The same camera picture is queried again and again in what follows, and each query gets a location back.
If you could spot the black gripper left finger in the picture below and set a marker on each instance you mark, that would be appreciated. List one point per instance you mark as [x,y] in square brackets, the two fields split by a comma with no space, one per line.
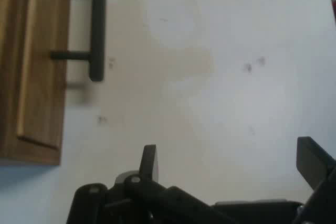
[148,161]

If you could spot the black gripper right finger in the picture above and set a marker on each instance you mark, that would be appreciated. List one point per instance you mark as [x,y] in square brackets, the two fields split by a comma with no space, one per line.
[312,159]

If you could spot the wooden cabinet drawer front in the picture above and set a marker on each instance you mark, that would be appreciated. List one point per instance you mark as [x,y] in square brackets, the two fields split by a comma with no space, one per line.
[36,72]

